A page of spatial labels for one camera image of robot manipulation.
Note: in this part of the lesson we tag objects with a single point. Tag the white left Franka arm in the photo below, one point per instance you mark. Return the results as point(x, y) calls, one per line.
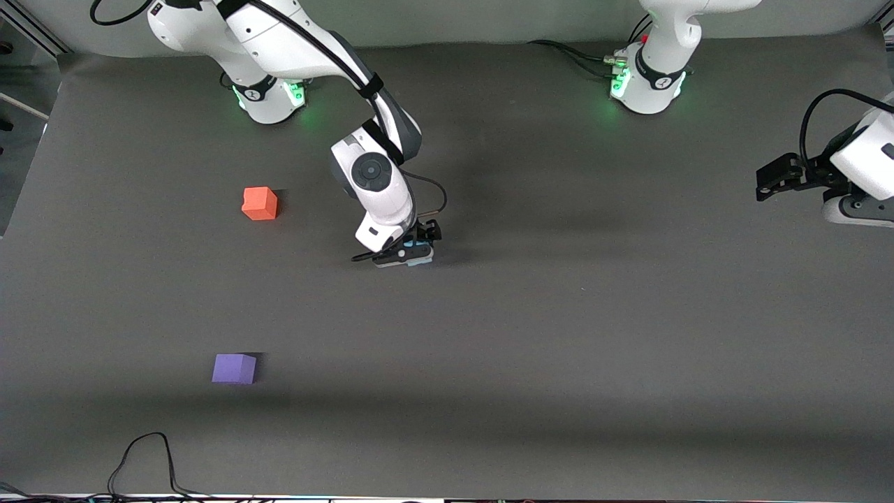
point(656, 77)

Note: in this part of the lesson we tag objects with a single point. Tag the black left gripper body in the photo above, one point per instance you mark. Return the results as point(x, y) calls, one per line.
point(821, 172)

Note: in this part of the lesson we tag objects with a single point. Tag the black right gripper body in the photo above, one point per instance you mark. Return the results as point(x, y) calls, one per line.
point(427, 233)

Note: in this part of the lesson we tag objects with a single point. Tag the orange foam block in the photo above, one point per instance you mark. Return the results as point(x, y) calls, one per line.
point(260, 204)

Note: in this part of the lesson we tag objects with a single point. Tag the light blue foam block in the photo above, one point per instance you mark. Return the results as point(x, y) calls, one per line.
point(422, 262)

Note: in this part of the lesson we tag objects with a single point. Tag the dark grey table mat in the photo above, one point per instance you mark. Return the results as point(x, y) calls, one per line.
point(628, 349)

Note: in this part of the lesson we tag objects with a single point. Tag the aluminium frame bar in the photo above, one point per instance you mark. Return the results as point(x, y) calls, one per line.
point(35, 31)

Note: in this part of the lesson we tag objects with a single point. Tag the purple foam block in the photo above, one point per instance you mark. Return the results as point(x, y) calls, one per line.
point(234, 369)

